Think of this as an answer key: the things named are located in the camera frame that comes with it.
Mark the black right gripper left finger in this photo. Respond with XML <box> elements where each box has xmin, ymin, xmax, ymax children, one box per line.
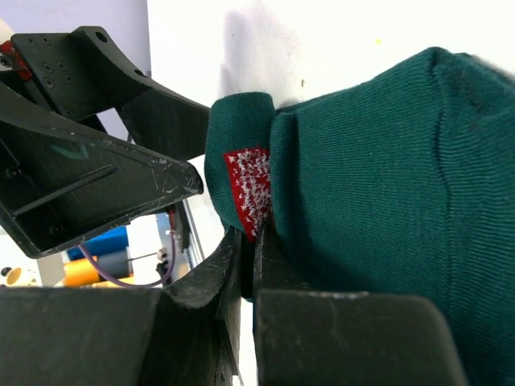
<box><xmin>165</xmin><ymin>228</ymin><xmax>242</xmax><ymax>385</ymax></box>

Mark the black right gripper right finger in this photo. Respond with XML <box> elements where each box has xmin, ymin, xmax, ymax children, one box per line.
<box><xmin>253</xmin><ymin>227</ymin><xmax>311</xmax><ymax>292</ymax></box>

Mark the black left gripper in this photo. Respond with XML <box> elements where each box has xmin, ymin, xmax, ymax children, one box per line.
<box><xmin>1</xmin><ymin>27</ymin><xmax>209</xmax><ymax>258</ymax></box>

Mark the dark green reindeer sock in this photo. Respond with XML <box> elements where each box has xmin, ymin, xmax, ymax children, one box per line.
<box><xmin>204</xmin><ymin>47</ymin><xmax>514</xmax><ymax>385</ymax></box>

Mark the blue cylinder in background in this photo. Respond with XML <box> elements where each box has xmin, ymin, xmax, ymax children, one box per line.
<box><xmin>85</xmin><ymin>226</ymin><xmax>129</xmax><ymax>256</ymax></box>

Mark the yellow object in background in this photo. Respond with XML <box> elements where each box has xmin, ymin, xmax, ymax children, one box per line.
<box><xmin>0</xmin><ymin>257</ymin><xmax>134</xmax><ymax>289</ymax></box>

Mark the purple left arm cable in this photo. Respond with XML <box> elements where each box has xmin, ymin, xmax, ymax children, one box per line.
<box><xmin>78</xmin><ymin>231</ymin><xmax>178</xmax><ymax>289</ymax></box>

